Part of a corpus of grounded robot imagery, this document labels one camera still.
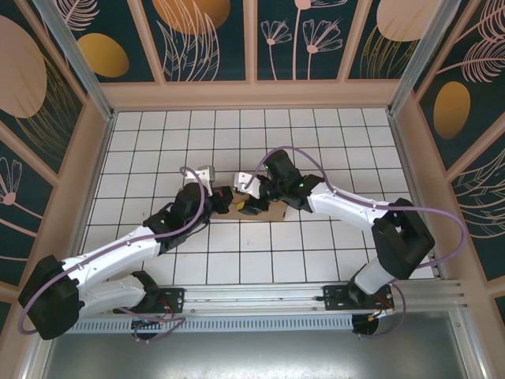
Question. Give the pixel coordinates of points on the yellow power connector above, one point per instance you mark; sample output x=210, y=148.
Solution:
x=373, y=317
x=162, y=324

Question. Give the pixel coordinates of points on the aluminium table edge rail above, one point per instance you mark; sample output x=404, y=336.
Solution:
x=403, y=158
x=98, y=158

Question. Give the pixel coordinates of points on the aluminium corner post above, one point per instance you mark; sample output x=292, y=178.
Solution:
x=430, y=51
x=72, y=51

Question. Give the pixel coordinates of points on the grey metal sheet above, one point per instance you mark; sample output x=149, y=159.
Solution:
x=252, y=355

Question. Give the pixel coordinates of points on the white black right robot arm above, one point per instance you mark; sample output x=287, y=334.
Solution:
x=343, y=205

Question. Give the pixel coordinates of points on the aluminium frame rail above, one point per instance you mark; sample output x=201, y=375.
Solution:
x=252, y=294

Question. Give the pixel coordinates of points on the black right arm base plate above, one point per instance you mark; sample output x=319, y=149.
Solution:
x=335, y=296

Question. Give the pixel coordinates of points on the brown cardboard box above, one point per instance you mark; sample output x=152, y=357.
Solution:
x=276, y=213

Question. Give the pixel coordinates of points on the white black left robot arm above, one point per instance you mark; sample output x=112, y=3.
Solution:
x=118, y=248

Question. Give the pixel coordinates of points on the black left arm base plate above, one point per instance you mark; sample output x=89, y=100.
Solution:
x=176, y=297

